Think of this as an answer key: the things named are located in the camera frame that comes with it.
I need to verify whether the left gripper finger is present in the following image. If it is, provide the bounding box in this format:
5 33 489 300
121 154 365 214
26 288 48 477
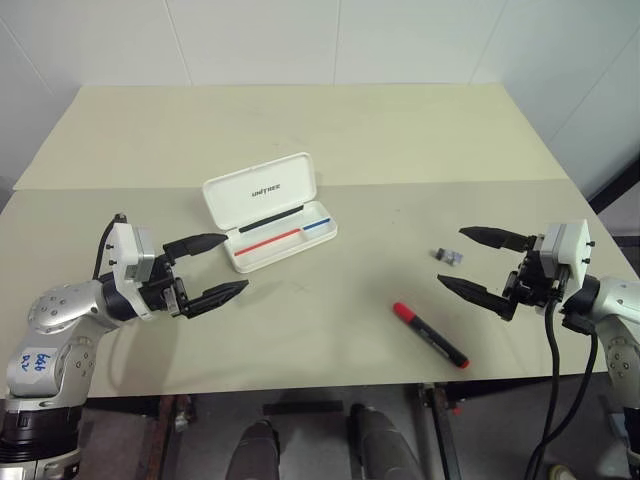
180 279 250 320
162 232 229 262

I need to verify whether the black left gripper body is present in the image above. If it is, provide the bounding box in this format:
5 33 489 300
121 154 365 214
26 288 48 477
137 252 191 320

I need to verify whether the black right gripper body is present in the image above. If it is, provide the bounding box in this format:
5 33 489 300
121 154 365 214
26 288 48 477
504 232 572 315

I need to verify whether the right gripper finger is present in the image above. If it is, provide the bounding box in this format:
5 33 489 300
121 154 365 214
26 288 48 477
435 273 519 322
458 225 529 251

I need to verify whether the white open pencil case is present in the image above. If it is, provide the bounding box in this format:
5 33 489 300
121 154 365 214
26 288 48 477
201 151 339 275

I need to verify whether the red black marker pen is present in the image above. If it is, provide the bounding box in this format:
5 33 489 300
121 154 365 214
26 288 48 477
392 301 471 372

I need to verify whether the grey metal table leg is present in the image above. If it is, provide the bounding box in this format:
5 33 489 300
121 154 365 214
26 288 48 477
415 382 464 480

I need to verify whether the rusty metal table leg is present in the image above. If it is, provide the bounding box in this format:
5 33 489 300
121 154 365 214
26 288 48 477
142 396 177 480

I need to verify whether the narrow dark rounded shape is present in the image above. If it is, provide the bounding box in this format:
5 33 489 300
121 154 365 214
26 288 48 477
233 417 282 480

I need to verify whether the wide dark rounded shape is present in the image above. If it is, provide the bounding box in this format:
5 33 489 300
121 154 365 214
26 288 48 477
346 402 429 480

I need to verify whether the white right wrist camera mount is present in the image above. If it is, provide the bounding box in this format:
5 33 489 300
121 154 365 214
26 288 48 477
542 218 594 301

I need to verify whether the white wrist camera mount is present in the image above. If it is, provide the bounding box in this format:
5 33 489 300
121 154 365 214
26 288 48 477
542 218 594 301
106 221 157 322

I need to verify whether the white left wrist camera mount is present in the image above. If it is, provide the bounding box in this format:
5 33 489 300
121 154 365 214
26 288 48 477
106 221 157 322

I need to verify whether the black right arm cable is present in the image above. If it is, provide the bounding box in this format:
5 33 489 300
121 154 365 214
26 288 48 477
522 294 601 480

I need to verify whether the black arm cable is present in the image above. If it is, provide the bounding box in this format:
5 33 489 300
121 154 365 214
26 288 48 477
92 213 126 281
522 294 601 480

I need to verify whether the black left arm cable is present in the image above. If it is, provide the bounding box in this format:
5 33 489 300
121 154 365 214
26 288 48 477
92 213 126 281

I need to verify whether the black slanted post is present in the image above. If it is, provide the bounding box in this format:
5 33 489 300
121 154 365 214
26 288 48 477
586 158 640 236

